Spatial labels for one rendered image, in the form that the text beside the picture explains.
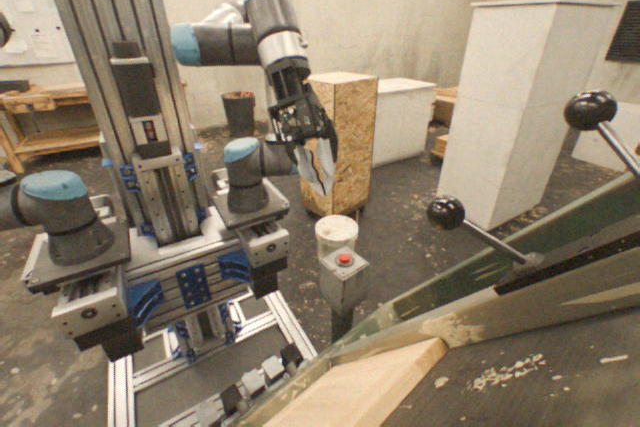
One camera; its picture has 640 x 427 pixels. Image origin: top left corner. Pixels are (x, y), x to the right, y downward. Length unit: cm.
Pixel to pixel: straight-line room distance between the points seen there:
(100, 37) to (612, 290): 112
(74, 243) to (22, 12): 474
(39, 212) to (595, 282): 106
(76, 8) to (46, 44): 451
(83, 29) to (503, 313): 109
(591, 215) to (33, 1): 560
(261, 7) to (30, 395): 214
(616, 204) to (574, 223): 6
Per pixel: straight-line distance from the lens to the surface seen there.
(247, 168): 102
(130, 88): 101
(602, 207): 58
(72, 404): 217
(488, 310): 41
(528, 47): 257
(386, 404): 43
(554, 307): 37
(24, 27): 562
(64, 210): 102
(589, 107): 36
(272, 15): 53
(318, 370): 83
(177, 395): 170
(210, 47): 63
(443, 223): 32
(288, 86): 49
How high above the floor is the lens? 161
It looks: 28 degrees down
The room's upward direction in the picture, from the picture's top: straight up
